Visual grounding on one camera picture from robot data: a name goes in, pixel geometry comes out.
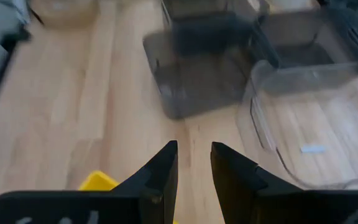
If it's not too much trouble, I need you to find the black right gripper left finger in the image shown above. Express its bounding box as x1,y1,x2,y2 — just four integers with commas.
0,139,179,224

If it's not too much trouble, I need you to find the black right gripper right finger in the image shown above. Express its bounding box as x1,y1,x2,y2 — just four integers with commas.
210,141,358,224

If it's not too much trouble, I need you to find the yellow slotted plastic basket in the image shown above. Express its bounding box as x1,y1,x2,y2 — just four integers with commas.
78,170,120,192

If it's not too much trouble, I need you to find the clear plastic bin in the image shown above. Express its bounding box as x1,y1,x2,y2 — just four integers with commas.
236,58,358,191

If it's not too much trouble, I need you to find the smoky gray plastic bin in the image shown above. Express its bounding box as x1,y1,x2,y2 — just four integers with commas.
253,0,358,72
142,0,258,121

